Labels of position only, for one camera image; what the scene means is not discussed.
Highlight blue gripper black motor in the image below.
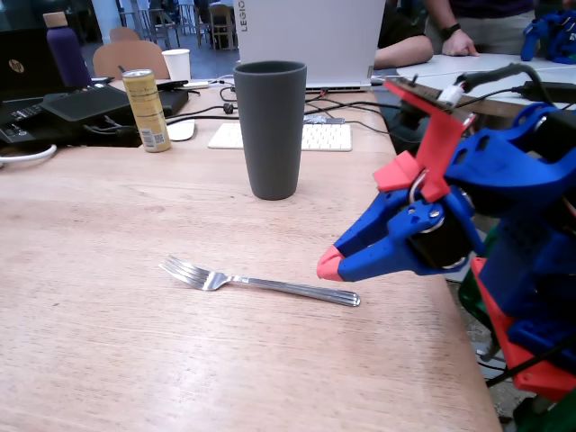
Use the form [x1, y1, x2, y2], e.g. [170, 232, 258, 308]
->
[316, 184, 488, 283]

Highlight silver metal fork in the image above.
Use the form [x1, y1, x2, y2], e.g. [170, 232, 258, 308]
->
[158, 254, 362, 309]

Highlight bare forearm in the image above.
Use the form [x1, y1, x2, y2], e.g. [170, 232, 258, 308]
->
[374, 34, 436, 71]

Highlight tall gray glass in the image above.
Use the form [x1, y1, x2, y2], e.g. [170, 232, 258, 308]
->
[232, 60, 309, 202]

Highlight bare hand of bystander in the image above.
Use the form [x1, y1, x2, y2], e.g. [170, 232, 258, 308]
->
[443, 29, 481, 58]

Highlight white keyboard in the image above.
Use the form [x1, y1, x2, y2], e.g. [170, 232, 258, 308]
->
[207, 122, 354, 153]

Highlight green plastic stand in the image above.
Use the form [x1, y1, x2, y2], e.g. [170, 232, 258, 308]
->
[456, 224, 576, 432]

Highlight white round table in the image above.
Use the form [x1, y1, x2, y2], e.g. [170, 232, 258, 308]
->
[395, 52, 576, 121]

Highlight white laptop lid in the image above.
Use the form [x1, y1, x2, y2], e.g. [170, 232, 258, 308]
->
[233, 0, 387, 94]

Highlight white computer mouse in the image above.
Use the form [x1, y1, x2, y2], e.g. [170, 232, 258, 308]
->
[166, 119, 197, 142]

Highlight seated person dark clothes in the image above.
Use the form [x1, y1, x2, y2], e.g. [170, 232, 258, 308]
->
[375, 0, 428, 157]

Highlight black power adapter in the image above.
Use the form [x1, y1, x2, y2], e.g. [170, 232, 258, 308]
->
[512, 80, 576, 104]

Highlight black flat box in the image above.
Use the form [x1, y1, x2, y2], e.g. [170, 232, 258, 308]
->
[157, 87, 190, 117]

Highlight standing person beige trousers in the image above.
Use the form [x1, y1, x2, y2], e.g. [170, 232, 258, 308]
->
[422, 0, 536, 56]

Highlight yellow drink can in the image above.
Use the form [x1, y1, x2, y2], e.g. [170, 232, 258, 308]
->
[121, 67, 173, 154]

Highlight light wooden slatted chair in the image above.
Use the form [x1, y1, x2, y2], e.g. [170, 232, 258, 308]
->
[207, 3, 239, 50]

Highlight white paper cup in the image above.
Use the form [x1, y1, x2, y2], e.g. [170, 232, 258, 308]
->
[161, 48, 192, 82]

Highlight brown wooden chair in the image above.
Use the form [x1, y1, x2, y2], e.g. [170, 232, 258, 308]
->
[93, 40, 171, 81]
[109, 26, 141, 44]

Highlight black equipment case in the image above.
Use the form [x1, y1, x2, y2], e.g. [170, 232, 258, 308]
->
[0, 83, 143, 149]

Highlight purple bottle wooden cap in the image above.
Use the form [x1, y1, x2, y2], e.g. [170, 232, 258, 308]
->
[42, 12, 94, 89]

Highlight black HP laptop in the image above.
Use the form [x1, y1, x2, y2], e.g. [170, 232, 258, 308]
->
[0, 27, 68, 103]

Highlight red camera mount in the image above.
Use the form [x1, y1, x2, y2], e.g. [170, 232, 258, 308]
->
[373, 76, 477, 203]

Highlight small wrist camera board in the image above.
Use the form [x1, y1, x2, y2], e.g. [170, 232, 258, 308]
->
[384, 75, 456, 132]

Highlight thin black adapter cable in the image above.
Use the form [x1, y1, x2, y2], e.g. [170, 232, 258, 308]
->
[305, 87, 523, 136]

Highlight black cable with plug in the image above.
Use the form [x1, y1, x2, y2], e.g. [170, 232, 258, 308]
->
[165, 102, 240, 123]

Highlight black base cable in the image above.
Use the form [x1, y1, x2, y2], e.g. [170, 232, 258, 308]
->
[485, 346, 576, 388]

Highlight thick black camera cable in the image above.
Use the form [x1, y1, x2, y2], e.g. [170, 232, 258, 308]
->
[456, 62, 557, 107]

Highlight red robot base plate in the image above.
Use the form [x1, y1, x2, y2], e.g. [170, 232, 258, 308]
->
[470, 256, 576, 402]

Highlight white power strip cable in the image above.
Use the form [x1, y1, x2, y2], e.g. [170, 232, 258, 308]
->
[0, 143, 59, 170]

